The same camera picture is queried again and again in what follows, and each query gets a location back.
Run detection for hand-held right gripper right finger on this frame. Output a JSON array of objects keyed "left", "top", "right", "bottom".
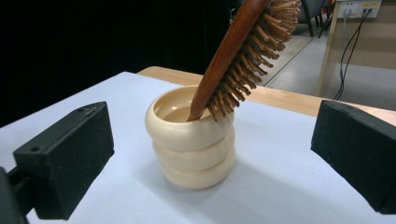
[{"left": 310, "top": 99, "right": 396, "bottom": 216}]

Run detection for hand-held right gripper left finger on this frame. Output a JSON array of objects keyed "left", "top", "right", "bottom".
[{"left": 12, "top": 101, "right": 116, "bottom": 221}]

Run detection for cream ribbed cup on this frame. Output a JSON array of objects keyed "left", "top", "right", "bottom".
[{"left": 144, "top": 85, "right": 237, "bottom": 190}]

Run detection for brown wooden hairbrush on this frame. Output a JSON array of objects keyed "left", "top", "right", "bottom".
[{"left": 186, "top": 0, "right": 303, "bottom": 123}]

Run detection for white table mat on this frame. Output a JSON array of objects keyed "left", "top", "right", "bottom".
[{"left": 0, "top": 71, "right": 396, "bottom": 224}]

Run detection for wooden table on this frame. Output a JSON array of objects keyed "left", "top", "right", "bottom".
[{"left": 136, "top": 65, "right": 396, "bottom": 127}]

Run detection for light wooden furniture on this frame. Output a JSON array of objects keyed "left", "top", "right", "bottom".
[{"left": 316, "top": 0, "right": 396, "bottom": 112}]

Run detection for black chair legs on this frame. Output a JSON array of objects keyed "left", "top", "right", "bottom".
[{"left": 299, "top": 0, "right": 326, "bottom": 39}]

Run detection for white power strip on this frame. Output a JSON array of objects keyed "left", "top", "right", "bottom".
[{"left": 337, "top": 0, "right": 383, "bottom": 19}]

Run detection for black hanging cable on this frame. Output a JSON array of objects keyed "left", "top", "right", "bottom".
[{"left": 332, "top": 7, "right": 374, "bottom": 102}]

